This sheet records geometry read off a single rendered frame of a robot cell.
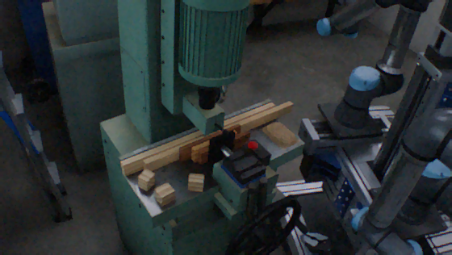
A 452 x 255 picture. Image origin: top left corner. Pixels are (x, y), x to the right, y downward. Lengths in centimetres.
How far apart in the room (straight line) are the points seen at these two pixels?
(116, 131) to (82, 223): 86
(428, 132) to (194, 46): 59
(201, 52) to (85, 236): 145
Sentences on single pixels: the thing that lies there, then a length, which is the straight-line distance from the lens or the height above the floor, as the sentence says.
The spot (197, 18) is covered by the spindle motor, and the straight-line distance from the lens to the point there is 95.
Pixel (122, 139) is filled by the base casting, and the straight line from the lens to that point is 147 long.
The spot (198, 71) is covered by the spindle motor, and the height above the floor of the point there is 124.
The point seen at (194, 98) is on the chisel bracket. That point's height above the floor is 107.
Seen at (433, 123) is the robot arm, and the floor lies 134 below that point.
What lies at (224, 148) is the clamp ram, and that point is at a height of 96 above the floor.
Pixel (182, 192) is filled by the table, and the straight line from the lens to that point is 115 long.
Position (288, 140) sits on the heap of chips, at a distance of 134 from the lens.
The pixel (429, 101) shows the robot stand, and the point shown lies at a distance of 139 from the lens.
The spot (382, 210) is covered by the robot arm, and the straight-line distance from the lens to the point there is 106.
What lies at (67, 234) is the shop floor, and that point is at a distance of 222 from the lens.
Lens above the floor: 178
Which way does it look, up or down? 41 degrees down
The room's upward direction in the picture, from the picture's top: 6 degrees clockwise
